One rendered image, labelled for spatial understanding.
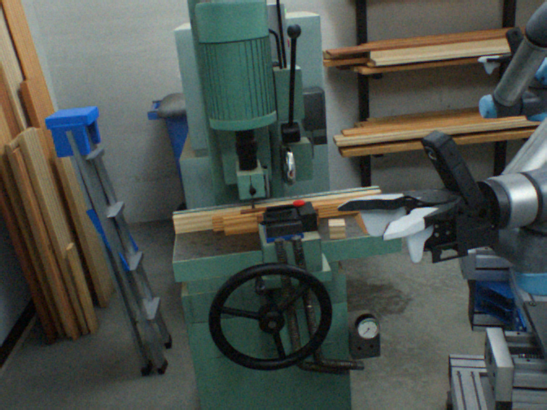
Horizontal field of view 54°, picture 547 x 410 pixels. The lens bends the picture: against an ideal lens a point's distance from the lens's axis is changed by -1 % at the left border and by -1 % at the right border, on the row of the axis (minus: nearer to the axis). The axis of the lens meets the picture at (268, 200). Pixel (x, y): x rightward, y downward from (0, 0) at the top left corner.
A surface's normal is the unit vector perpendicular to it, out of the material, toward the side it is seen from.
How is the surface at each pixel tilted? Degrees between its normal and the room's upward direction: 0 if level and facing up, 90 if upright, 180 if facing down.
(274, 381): 90
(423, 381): 0
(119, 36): 90
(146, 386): 0
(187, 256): 0
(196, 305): 90
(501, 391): 90
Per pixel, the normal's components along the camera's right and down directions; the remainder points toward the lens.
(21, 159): 0.99, -0.15
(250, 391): 0.11, 0.36
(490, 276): -0.19, 0.38
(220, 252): -0.09, -0.93
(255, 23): 0.73, 0.18
